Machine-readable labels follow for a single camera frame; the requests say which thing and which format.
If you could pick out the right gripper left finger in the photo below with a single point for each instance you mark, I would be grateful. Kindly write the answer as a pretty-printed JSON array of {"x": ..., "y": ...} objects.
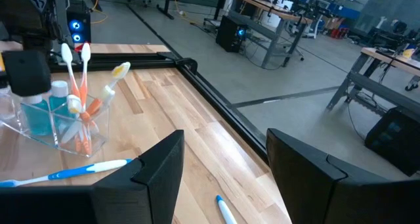
[{"x": 98, "y": 207}]

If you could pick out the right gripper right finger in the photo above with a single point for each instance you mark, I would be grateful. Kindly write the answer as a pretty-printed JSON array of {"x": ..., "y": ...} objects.
[{"x": 328, "y": 201}]

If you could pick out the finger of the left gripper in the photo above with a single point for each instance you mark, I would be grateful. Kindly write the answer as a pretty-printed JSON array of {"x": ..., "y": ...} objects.
[{"x": 26, "y": 73}]

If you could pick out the small blue mouthwash bottle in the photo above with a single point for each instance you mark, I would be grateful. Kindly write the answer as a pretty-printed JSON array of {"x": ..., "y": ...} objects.
[
  {"x": 36, "y": 119},
  {"x": 59, "y": 102}
]

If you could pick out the clear acrylic organizer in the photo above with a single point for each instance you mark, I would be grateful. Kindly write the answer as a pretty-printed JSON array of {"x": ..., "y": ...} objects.
[{"x": 98, "y": 132}]

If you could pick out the blue and white toothbrush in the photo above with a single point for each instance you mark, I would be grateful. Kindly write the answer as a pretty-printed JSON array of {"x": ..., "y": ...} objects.
[
  {"x": 224, "y": 211},
  {"x": 65, "y": 174}
]

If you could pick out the red clip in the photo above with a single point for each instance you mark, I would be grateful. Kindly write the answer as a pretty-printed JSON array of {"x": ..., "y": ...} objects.
[{"x": 78, "y": 47}]

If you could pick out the black case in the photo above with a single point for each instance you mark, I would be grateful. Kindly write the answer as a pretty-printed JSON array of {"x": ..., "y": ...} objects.
[{"x": 393, "y": 138}]

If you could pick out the grey legged wooden desk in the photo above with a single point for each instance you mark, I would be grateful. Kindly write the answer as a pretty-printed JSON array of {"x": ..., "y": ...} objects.
[{"x": 377, "y": 86}]

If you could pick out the black computer tower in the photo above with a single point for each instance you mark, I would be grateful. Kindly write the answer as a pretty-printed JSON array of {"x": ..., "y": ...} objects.
[{"x": 229, "y": 33}]

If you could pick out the wooden top desk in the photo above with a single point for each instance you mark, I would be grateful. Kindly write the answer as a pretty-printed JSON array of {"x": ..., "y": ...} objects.
[{"x": 272, "y": 10}]

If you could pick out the black aluminium table frame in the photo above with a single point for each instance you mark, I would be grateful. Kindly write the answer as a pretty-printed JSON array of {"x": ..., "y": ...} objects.
[{"x": 213, "y": 99}]

